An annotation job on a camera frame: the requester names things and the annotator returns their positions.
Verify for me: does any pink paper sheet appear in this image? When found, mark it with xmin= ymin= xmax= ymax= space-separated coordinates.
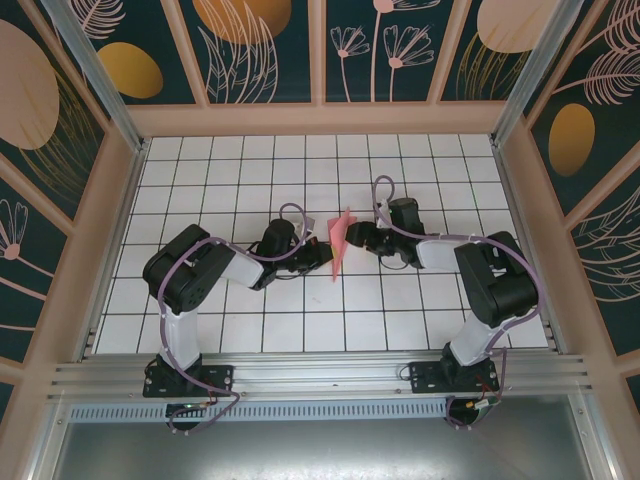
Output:
xmin=325 ymin=207 xmax=359 ymax=285

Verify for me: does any grey metal sheet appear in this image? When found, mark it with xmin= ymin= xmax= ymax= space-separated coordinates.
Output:
xmin=49 ymin=394 xmax=601 ymax=480

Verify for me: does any dark panel with flower outlines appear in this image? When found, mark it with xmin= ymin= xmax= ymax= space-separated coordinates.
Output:
xmin=324 ymin=0 xmax=436 ymax=104

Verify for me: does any dark panel with feather outline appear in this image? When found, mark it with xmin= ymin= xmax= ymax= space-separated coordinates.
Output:
xmin=572 ymin=169 xmax=640 ymax=356

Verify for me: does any dark panel with leaf sprays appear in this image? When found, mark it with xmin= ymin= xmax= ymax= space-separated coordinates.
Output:
xmin=179 ymin=0 xmax=314 ymax=105

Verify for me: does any dark panel with pale disc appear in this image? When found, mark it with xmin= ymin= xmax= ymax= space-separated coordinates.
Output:
xmin=439 ymin=0 xmax=541 ymax=104

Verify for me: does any dark panel, feather and oval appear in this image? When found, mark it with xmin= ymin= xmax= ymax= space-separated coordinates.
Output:
xmin=529 ymin=0 xmax=640 ymax=216

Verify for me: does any dark panel with orange oval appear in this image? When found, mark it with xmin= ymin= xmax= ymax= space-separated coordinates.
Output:
xmin=64 ymin=0 xmax=196 ymax=105

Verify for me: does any dark panel, single flower outline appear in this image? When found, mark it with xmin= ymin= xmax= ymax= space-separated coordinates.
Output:
xmin=0 ymin=154 xmax=69 ymax=366

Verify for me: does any dark panel, large pale oval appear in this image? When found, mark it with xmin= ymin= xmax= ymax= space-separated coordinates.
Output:
xmin=0 ymin=0 xmax=109 ymax=221

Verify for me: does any aluminium mounting rail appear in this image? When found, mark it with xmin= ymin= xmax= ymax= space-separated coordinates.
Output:
xmin=47 ymin=352 xmax=596 ymax=406

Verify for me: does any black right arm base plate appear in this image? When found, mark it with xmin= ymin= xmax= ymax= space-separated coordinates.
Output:
xmin=408 ymin=360 xmax=501 ymax=394

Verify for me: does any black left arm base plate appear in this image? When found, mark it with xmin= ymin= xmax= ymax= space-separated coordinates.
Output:
xmin=142 ymin=363 xmax=236 ymax=399

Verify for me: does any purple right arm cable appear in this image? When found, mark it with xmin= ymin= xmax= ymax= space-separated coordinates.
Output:
xmin=373 ymin=174 xmax=546 ymax=431

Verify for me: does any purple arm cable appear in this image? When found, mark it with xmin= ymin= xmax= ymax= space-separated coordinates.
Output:
xmin=373 ymin=174 xmax=546 ymax=431
xmin=157 ymin=202 xmax=314 ymax=436

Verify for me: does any grey slotted cable duct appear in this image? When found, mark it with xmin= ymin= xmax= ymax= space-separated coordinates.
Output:
xmin=67 ymin=397 xmax=449 ymax=424

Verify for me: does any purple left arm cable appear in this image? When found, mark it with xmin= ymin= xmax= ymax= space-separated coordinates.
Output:
xmin=157 ymin=202 xmax=314 ymax=436

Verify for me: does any aluminium table side rail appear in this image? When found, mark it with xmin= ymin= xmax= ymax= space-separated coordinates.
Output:
xmin=492 ymin=142 xmax=569 ymax=354
xmin=74 ymin=139 xmax=151 ymax=361

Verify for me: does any aluminium corner post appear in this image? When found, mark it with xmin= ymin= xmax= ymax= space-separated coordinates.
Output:
xmin=489 ymin=0 xmax=576 ymax=146
xmin=39 ymin=0 xmax=151 ymax=154

